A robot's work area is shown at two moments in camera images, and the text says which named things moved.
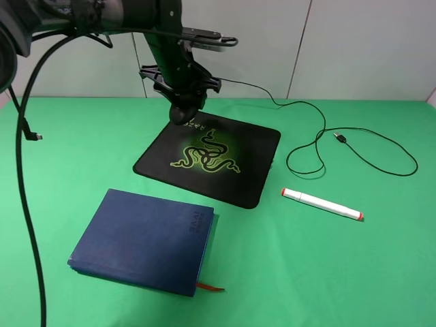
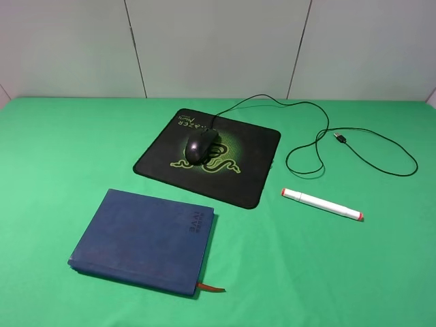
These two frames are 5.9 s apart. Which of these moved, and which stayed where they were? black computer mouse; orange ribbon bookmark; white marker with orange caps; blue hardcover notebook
Moved: black computer mouse
Stayed: orange ribbon bookmark; white marker with orange caps; blue hardcover notebook
